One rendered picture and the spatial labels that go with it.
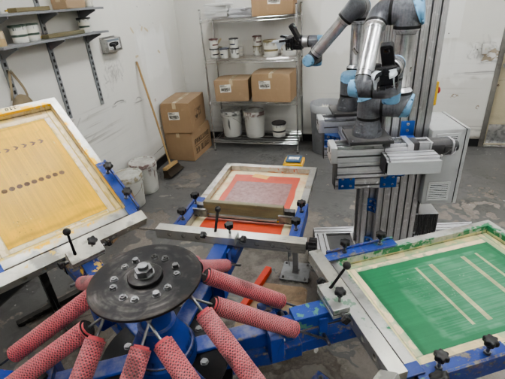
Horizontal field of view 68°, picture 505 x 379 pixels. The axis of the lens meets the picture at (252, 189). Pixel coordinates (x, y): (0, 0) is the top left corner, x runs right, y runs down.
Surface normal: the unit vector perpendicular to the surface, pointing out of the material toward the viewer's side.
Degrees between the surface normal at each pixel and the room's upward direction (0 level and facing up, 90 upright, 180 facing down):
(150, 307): 0
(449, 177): 90
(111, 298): 0
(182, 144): 89
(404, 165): 90
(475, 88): 90
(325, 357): 0
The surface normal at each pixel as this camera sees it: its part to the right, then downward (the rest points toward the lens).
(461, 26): -0.26, 0.46
